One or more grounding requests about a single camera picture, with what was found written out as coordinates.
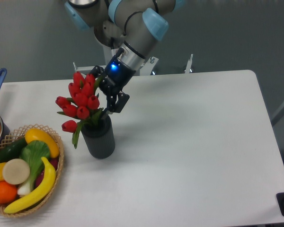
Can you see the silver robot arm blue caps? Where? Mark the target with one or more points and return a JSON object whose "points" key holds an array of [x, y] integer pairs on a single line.
{"points": [[140, 25]]}

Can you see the purple vegetable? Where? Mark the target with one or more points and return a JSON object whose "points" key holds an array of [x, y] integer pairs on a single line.
{"points": [[54, 162]]}

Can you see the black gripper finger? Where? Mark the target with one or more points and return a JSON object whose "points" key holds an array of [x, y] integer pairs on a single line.
{"points": [[98, 72], [115, 104]]}

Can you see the green bok choy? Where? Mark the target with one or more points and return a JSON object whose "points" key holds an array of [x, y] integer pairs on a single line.
{"points": [[32, 155]]}

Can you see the white metal base frame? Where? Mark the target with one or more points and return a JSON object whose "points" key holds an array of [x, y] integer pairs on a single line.
{"points": [[155, 67]]}

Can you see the yellow squash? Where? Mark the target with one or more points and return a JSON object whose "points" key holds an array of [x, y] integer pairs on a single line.
{"points": [[38, 134]]}

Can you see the woven wicker basket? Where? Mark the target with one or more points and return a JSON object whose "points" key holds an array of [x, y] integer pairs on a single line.
{"points": [[18, 134]]}

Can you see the green cucumber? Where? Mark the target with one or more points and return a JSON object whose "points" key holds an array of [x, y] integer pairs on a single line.
{"points": [[12, 150]]}

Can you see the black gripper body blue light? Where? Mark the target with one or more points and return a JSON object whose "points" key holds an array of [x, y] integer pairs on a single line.
{"points": [[116, 76]]}

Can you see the orange fruit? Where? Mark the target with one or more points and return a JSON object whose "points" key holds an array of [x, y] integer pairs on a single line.
{"points": [[8, 192]]}

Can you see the dark grey ribbed vase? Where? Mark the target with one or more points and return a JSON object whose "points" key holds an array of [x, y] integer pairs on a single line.
{"points": [[100, 140]]}

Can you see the red tulip bouquet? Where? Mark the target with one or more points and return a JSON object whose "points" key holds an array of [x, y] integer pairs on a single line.
{"points": [[83, 105]]}

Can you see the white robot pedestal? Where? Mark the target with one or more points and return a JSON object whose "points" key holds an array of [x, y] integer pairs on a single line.
{"points": [[108, 53]]}

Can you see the beige round slice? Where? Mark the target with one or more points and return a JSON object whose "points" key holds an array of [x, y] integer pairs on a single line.
{"points": [[16, 171]]}

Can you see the yellow banana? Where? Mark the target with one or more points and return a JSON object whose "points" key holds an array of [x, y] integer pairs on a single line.
{"points": [[38, 193]]}

